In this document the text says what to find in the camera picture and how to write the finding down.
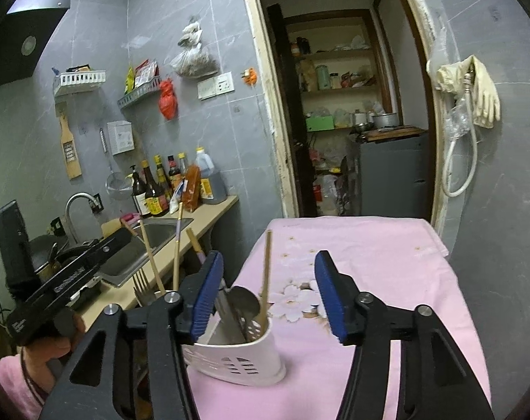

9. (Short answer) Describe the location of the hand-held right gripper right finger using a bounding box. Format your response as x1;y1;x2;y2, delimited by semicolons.
314;250;495;420

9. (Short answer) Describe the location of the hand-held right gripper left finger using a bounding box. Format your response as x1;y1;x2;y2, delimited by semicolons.
37;250;225;420

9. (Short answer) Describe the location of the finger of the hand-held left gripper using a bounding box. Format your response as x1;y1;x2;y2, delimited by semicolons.
66;226;133;277

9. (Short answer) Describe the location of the metal utensil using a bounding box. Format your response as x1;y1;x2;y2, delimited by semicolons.
214;286;248;345

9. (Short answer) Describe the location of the short metal spoon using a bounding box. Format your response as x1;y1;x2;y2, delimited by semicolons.
227;286;261;329

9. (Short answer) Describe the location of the metal fork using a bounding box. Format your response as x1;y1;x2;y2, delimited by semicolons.
132;267;154;307

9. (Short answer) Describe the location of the white plastic utensil holder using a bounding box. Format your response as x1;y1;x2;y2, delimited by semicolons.
177;289;287;388

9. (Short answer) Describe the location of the person's left forearm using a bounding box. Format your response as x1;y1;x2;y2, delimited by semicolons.
0;352;51;420

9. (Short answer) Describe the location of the person's left hand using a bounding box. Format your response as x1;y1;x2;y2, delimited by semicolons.
20;310;87;381

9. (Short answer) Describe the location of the black wok with lid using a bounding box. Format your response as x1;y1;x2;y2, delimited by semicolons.
29;234;99;276

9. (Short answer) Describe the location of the steel sink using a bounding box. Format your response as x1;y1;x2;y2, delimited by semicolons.
96;218;195;288

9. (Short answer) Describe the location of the metal faucet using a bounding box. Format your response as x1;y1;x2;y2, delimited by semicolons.
65;191;100;246

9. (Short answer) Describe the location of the black induction cooker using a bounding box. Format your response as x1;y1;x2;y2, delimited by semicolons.
64;282;101;311

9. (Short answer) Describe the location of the pink floral tablecloth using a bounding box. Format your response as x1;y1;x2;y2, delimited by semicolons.
184;215;493;420

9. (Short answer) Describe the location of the dark sauce bottle yellow label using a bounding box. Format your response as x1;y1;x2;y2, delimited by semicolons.
141;160;168;217

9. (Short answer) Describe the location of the metal strainer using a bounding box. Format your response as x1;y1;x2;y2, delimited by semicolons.
99;128;134;193

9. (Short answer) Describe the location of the white blue packet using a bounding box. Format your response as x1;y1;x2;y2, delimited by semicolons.
170;179;187;215

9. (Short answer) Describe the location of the beige kitchen counter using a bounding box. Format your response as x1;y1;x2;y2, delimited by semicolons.
72;195;239;324

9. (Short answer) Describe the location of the white plastic bag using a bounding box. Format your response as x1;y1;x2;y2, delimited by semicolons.
315;174;342;215

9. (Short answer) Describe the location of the large oil jug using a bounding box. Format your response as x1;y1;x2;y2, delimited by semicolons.
194;147;227;205

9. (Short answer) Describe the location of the wooden grater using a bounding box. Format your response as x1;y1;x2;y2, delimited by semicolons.
55;101;83;180

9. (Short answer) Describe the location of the grey cabinet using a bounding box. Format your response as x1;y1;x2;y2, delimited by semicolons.
356;133;429;217

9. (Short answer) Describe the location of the red plastic bag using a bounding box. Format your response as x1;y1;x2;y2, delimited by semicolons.
159;78;178;120

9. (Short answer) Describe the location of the green box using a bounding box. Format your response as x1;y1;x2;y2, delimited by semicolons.
305;115;335;132

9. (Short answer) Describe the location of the red snack packet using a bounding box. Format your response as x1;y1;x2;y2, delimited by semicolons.
134;59;159;88

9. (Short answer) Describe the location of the wooden cutting board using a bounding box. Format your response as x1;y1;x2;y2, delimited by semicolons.
361;126;428;141

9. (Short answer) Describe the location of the dark wooden door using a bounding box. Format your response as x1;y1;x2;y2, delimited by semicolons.
267;3;318;218

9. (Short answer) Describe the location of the large metal pot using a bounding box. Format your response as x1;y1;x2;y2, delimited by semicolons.
372;111;399;130

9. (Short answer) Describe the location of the clear bag of dried goods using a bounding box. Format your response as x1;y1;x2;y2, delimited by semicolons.
169;16;220;80

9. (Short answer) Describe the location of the black range hood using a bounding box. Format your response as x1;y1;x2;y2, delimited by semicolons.
0;0;72;92

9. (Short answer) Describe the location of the clear plastic bag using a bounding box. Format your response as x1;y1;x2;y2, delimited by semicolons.
435;9;478;141

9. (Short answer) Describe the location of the wooden shelf unit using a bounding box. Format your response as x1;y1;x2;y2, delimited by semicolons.
287;9;401;132

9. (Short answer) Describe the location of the crumpled cream rubber glove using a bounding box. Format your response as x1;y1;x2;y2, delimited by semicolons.
426;59;471;97

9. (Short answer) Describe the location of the hanging cream rubber glove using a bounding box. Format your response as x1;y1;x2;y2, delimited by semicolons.
468;55;502;129

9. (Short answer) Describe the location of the white wall box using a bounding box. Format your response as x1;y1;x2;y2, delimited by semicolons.
106;120;133;156

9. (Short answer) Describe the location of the grey wall shelf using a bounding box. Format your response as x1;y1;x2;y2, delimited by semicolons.
118;76;162;110

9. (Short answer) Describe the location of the white hose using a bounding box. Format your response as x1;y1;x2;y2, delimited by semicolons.
442;70;479;197

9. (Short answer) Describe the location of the white wall shelf basket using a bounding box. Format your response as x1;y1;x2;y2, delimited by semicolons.
52;70;106;97

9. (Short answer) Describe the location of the white wall socket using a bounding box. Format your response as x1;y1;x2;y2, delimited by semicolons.
197;72;235;100

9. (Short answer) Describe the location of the cream door frame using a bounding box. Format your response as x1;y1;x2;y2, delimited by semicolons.
239;0;451;237

